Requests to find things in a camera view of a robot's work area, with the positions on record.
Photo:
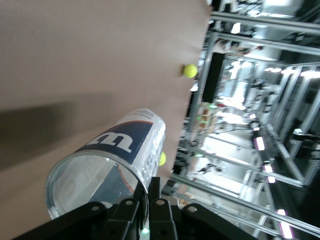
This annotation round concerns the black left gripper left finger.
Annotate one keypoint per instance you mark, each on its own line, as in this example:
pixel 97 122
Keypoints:
pixel 120 220

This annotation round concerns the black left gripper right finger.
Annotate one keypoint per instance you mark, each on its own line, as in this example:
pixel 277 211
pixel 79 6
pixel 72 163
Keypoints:
pixel 160 220

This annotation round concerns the clear tennis ball can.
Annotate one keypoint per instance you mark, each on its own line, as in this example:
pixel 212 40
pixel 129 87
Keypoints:
pixel 120 135

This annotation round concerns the yellow tennis ball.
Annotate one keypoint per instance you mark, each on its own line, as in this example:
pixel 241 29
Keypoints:
pixel 163 158
pixel 190 70

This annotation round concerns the black flat panel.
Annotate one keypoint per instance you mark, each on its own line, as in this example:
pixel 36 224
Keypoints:
pixel 216 75

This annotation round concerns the brown table mat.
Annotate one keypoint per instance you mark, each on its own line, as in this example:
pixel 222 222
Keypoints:
pixel 87 50

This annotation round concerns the aluminium frame rack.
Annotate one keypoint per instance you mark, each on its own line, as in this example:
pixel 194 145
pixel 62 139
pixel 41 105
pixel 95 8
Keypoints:
pixel 250 20

